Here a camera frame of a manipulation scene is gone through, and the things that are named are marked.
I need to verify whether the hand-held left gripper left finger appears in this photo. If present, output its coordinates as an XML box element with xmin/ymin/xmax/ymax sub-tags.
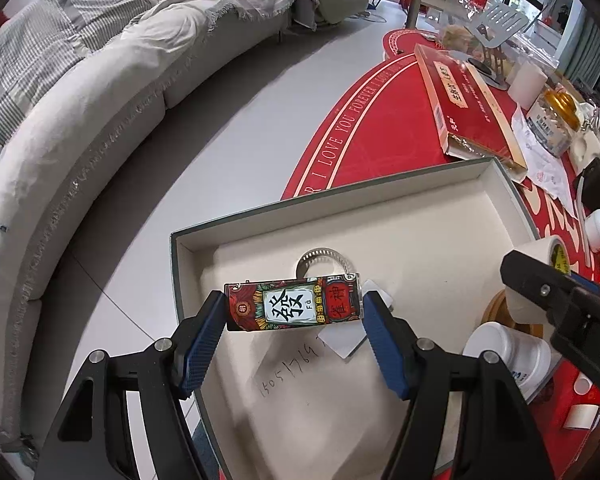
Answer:
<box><xmin>34</xmin><ymin>290</ymin><xmax>228</xmax><ymax>480</ymax></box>

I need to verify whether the tape roll yellow core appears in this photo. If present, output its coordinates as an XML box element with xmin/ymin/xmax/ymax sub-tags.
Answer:
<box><xmin>510</xmin><ymin>234</ymin><xmax>572</xmax><ymax>328</ymax></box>

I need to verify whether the grey striped blanket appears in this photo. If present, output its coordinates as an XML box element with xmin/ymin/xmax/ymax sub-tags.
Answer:
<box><xmin>0</xmin><ymin>0</ymin><xmax>148</xmax><ymax>148</ymax></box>

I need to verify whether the white jar teal lid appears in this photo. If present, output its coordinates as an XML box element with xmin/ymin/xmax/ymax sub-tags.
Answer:
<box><xmin>581</xmin><ymin>208</ymin><xmax>600</xmax><ymax>254</ymax></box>

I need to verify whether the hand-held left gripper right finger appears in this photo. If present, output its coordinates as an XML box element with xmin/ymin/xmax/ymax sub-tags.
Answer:
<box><xmin>362</xmin><ymin>290</ymin><xmax>556</xmax><ymax>480</ymax></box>

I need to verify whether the gold lid jar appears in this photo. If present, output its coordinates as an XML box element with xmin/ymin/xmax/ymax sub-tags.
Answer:
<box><xmin>526</xmin><ymin>87</ymin><xmax>583</xmax><ymax>157</ymax></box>

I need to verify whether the long flat red box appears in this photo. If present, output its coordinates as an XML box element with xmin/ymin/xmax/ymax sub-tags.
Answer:
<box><xmin>412</xmin><ymin>42</ymin><xmax>528</xmax><ymax>183</ymax></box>

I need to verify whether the metal hose clamp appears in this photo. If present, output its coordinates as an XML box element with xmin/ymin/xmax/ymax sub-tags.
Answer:
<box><xmin>295</xmin><ymin>246</ymin><xmax>356</xmax><ymax>281</ymax></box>

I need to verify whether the small white object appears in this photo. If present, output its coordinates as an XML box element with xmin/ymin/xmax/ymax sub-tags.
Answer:
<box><xmin>570</xmin><ymin>132</ymin><xmax>600</xmax><ymax>166</ymax></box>

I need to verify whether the white printed paper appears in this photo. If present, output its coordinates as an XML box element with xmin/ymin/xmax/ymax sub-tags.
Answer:
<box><xmin>510</xmin><ymin>105</ymin><xmax>581</xmax><ymax>202</ymax></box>

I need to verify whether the white paper card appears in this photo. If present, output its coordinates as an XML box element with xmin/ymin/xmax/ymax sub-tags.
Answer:
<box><xmin>317</xmin><ymin>327</ymin><xmax>370</xmax><ymax>359</ymax></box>

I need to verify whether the light curved sofa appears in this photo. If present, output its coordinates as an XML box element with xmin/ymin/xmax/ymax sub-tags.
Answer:
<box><xmin>0</xmin><ymin>0</ymin><xmax>317</xmax><ymax>453</ymax></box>

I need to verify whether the grey box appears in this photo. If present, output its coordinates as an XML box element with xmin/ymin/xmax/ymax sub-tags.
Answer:
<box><xmin>169</xmin><ymin>156</ymin><xmax>546</xmax><ymax>480</ymax></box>

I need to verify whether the decorated printed lighter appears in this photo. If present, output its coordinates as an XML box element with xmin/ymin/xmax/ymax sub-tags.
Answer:
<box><xmin>224</xmin><ymin>272</ymin><xmax>363</xmax><ymax>333</ymax></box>

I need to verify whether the white strap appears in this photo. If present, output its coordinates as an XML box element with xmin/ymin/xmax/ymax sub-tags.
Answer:
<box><xmin>575</xmin><ymin>156</ymin><xmax>600</xmax><ymax>213</ymax></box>

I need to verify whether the metal stand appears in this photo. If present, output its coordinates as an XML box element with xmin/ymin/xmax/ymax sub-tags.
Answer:
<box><xmin>466</xmin><ymin>2</ymin><xmax>529</xmax><ymax>92</ymax></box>

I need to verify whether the white cup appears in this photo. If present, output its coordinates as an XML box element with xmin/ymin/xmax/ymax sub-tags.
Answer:
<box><xmin>507</xmin><ymin>59</ymin><xmax>549</xmax><ymax>107</ymax></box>

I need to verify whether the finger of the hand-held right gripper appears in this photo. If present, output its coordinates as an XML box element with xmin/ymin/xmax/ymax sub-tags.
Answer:
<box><xmin>499</xmin><ymin>249</ymin><xmax>600</xmax><ymax>324</ymax></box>

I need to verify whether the large white bottle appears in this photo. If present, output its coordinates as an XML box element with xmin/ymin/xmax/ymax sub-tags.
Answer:
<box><xmin>461</xmin><ymin>321</ymin><xmax>552</xmax><ymax>403</ymax></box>

